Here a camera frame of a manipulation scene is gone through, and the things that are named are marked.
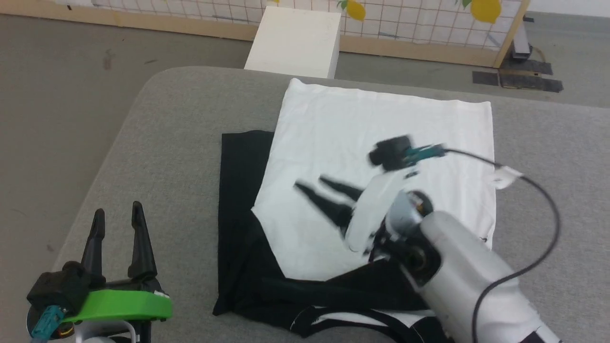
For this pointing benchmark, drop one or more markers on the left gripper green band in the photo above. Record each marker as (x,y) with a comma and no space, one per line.
(119,305)

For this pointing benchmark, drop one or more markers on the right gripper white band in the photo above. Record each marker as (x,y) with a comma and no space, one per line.
(374,209)

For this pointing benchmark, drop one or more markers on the black and white garment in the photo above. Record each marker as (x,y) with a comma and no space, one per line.
(357,119)

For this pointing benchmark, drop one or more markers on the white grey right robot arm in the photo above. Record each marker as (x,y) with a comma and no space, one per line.
(467,257)

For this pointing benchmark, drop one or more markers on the white rectangular box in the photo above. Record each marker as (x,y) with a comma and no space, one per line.
(295,40)

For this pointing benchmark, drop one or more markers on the small black floor mat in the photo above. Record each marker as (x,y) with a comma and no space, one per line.
(485,78)

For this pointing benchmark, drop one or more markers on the long black floor mat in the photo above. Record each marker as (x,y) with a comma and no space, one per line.
(531,83)

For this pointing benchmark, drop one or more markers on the grey metal partition stand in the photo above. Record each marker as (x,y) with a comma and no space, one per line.
(521,45)

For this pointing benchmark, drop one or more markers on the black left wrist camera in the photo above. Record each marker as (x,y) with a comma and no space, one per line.
(59,286)

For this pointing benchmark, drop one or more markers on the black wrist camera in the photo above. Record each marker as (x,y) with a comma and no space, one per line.
(393,152)
(59,286)

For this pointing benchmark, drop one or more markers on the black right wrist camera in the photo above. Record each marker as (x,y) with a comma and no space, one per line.
(393,152)

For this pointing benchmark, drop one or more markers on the black stand base plate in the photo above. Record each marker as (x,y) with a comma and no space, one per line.
(529,66)

